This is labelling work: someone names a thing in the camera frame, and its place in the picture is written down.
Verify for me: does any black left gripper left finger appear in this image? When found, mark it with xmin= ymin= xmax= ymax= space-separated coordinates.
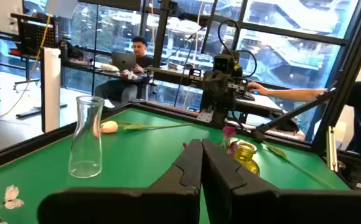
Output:
xmin=37 ymin=139 xmax=204 ymax=224

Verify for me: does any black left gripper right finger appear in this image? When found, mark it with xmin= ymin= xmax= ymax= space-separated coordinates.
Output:
xmin=201 ymin=139 xmax=361 ymax=224

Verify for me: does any magenta flower bunch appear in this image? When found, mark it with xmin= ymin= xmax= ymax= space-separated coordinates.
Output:
xmin=219 ymin=125 xmax=238 ymax=156

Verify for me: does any dark purple tulip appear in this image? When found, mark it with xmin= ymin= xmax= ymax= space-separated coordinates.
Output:
xmin=262 ymin=139 xmax=337 ymax=190

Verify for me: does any pink tulip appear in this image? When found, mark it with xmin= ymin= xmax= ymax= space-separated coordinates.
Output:
xmin=92 ymin=119 xmax=194 ymax=138

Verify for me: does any white flower bunch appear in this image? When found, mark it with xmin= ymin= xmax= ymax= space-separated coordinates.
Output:
xmin=0 ymin=184 xmax=25 ymax=224

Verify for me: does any yellow glass vase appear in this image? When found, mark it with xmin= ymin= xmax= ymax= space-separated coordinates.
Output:
xmin=232 ymin=140 xmax=261 ymax=177

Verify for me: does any clear glass vase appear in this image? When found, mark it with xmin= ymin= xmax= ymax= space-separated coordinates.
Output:
xmin=68 ymin=95 xmax=105 ymax=179

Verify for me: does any grey desk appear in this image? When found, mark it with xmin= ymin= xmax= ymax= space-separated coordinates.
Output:
xmin=230 ymin=90 xmax=307 ymax=141

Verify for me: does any grey laptop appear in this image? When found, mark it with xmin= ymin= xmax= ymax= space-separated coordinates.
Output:
xmin=111 ymin=52 xmax=137 ymax=72

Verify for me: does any long dark desk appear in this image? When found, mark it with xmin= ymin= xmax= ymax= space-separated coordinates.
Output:
xmin=61 ymin=58 xmax=152 ymax=84

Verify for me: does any white standing pole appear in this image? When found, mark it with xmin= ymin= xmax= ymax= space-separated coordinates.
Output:
xmin=40 ymin=47 xmax=62 ymax=134

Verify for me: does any black pegboard cart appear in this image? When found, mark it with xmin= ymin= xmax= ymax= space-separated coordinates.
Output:
xmin=10 ymin=12 xmax=59 ymax=57

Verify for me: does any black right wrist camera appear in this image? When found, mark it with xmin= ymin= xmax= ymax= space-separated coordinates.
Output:
xmin=213 ymin=54 xmax=243 ymax=78

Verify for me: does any silver corner bracket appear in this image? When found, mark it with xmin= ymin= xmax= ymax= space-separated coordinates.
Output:
xmin=196 ymin=110 xmax=214 ymax=123

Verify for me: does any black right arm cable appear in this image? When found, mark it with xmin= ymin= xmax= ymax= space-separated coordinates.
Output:
xmin=217 ymin=19 xmax=258 ymax=78

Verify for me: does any black aluminium table frame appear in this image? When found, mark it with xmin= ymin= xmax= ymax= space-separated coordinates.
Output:
xmin=0 ymin=0 xmax=361 ymax=200

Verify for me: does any yellow hanging cable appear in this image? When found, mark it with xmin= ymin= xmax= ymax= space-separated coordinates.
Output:
xmin=0 ymin=0 xmax=56 ymax=121

